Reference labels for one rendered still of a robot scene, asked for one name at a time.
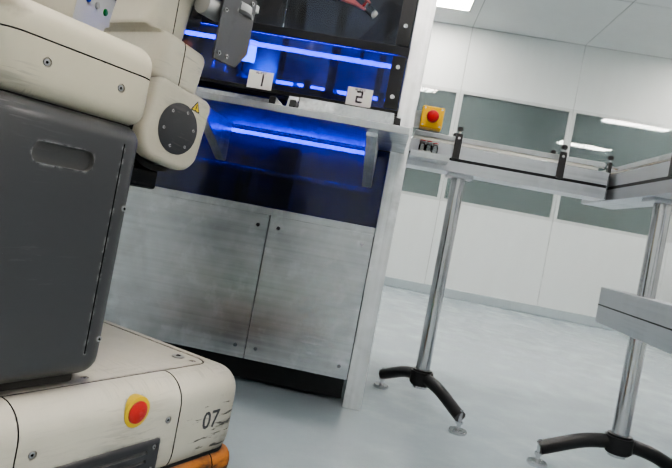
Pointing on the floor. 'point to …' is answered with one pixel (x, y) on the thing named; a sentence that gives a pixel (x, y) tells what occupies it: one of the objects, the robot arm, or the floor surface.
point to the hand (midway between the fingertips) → (365, 4)
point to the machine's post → (392, 189)
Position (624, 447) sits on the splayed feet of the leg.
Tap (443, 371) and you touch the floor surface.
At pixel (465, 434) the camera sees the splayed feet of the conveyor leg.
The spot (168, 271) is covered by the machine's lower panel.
